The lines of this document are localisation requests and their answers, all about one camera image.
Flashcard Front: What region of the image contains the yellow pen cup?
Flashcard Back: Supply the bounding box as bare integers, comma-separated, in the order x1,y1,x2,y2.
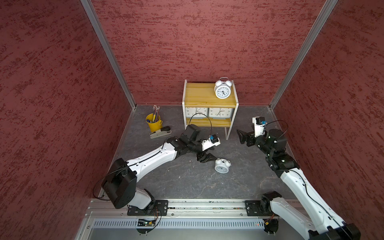
146,114,163,132

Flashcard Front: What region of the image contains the grey rectangular alarm clock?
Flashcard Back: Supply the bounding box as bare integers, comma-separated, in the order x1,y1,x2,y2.
185,107,209,119
209,108,234,119

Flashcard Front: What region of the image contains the right aluminium corner post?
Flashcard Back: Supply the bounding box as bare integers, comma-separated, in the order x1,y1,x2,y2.
269,0,338,111

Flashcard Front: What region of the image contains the white twin-bell alarm clock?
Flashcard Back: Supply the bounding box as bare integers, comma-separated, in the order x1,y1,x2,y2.
215,159,232,174
214,77,233,100

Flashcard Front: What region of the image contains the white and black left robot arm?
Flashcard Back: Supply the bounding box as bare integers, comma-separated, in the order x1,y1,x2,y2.
101,124,221,212

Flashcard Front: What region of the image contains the aluminium corner post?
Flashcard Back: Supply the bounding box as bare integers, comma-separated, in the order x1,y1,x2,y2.
81,0,137,110
269,0,338,111

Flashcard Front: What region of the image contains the grey stapler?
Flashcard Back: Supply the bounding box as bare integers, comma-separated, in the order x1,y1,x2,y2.
150,126,172,139

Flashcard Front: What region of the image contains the wooden two-tier white-framed shelf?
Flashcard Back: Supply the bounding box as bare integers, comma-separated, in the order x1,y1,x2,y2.
182,80,239,140

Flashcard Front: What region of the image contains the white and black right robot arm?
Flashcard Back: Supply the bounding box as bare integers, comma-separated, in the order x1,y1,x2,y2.
237,126,361,240

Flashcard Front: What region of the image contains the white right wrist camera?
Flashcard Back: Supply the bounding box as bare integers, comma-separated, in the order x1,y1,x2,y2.
252,117,267,138

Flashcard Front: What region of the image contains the left aluminium corner post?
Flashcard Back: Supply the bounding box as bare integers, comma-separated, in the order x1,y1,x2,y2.
81,0,137,110

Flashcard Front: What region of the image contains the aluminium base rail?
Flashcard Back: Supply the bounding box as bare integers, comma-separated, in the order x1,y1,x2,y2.
85,199,278,231

